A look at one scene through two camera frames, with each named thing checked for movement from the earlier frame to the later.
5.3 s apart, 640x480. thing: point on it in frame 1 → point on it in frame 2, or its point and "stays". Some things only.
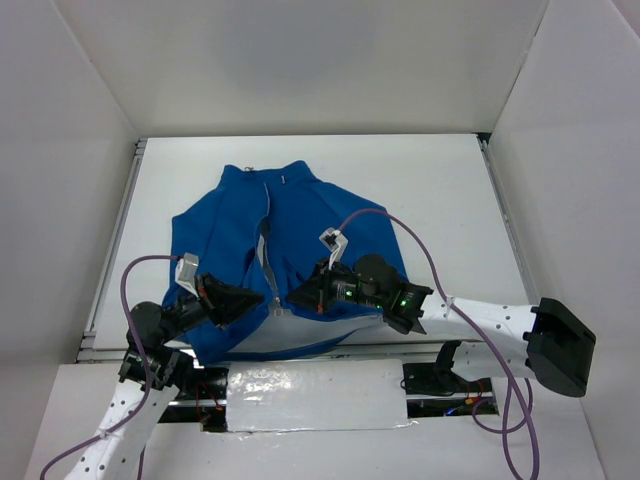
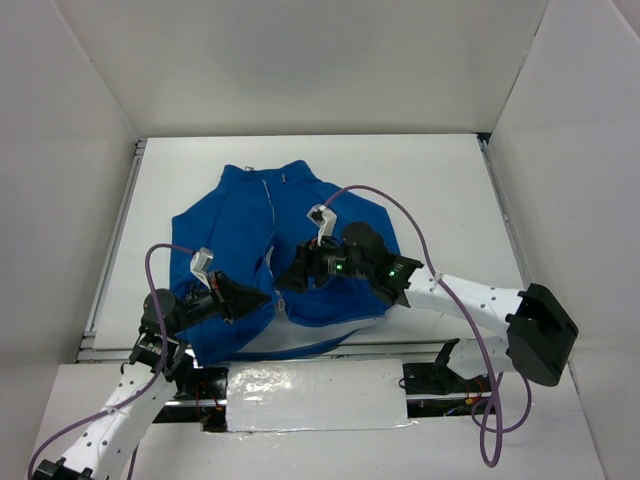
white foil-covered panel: x=316 y=395 stays
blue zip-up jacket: x=259 y=226 stays
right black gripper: x=323 y=289 → x=310 y=267
